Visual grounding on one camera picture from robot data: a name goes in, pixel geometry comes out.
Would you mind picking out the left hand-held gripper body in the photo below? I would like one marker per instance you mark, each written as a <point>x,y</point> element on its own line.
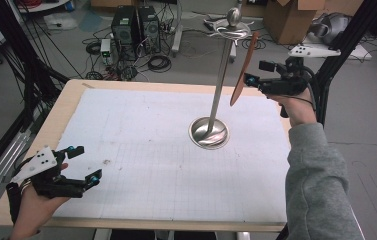
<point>47,183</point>

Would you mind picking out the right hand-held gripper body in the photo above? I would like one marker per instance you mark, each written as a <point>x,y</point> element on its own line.
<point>289,83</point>

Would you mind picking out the wooden rice spatula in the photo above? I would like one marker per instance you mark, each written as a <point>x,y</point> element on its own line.
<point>242,80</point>

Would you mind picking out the metal utensil stand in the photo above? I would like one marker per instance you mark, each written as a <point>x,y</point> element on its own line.
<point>221,73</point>

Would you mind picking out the person's right hand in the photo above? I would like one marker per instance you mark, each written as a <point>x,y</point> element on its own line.
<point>301,110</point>

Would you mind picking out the person's left hand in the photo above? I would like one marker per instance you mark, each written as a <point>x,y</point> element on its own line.
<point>34,213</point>

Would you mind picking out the cardboard box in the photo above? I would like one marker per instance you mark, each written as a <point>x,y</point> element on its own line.
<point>289,23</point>

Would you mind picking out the white grid mat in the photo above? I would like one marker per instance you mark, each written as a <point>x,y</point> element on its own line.
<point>142,150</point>

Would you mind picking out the grey bag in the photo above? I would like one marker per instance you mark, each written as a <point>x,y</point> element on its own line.
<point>332,28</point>

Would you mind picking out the white flat board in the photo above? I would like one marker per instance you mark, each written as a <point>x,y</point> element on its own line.
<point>359,55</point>

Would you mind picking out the small grey power supply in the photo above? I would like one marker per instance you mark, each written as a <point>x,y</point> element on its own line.
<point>106,50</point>

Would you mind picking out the black computer tower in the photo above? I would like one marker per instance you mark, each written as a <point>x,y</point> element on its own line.
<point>124,30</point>
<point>150,30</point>

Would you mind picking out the black metal frame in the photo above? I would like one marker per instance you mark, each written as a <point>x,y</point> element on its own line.
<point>32,76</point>
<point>339,50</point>

